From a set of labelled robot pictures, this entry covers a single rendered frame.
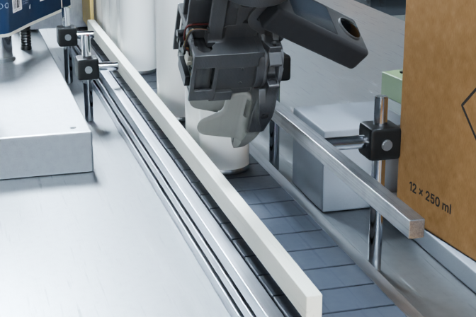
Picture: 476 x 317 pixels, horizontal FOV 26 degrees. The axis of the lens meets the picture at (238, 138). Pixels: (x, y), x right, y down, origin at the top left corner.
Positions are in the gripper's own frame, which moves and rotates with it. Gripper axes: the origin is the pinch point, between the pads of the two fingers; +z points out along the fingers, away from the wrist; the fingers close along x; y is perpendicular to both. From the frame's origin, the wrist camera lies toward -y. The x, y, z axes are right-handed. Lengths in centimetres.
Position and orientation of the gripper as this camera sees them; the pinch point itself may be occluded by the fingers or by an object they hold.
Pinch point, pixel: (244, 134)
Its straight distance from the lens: 99.0
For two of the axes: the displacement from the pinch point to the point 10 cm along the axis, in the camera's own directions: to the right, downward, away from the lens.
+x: 2.4, 7.2, -6.5
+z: -1.4, 6.9, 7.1
